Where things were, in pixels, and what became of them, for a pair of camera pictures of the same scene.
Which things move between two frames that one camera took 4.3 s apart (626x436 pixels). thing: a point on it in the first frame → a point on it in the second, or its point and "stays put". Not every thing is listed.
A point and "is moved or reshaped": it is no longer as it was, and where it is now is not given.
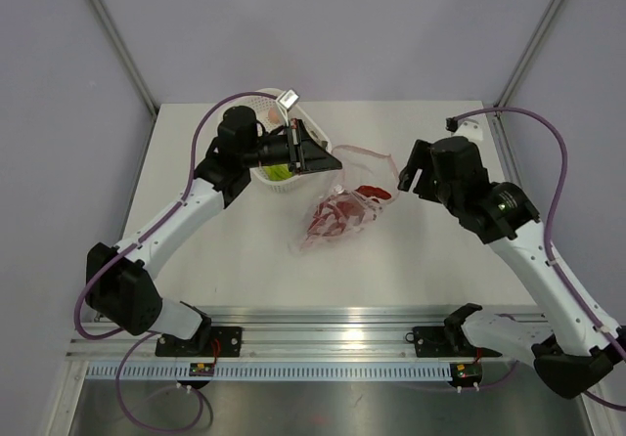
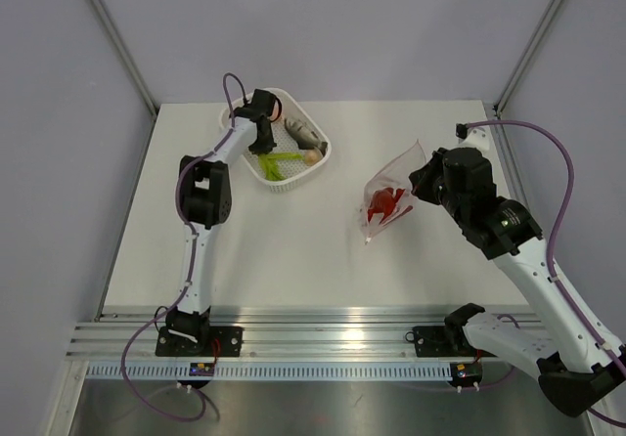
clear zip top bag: [344, 202] is moved or reshaped
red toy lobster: [341, 213] → [383, 201]
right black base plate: [445, 341] stays put
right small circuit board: [464, 374] stays put
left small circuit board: [201, 370] stays put
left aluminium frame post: [115, 39] stays put
